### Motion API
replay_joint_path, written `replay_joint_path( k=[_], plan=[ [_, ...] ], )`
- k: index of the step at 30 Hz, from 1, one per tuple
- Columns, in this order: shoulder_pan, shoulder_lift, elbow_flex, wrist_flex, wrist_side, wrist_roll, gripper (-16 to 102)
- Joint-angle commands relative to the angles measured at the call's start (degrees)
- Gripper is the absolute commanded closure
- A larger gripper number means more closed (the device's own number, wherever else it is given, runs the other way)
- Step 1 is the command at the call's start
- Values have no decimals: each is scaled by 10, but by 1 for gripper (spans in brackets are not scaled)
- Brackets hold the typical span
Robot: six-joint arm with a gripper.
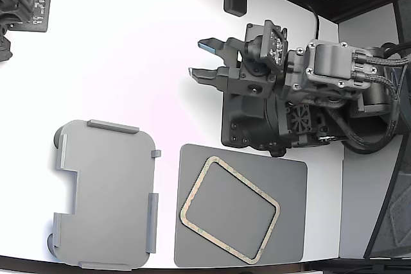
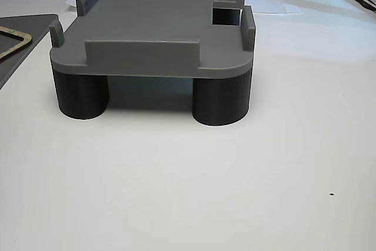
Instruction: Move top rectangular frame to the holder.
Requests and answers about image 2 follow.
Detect tan rectangular frame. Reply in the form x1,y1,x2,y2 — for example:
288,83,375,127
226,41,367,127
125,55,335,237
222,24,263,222
0,25,32,62

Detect gray holder platform with legs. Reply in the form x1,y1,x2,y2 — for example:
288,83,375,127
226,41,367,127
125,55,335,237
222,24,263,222
49,0,256,127

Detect dark gray flat tray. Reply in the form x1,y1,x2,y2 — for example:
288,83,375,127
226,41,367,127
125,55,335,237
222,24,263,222
0,14,66,91

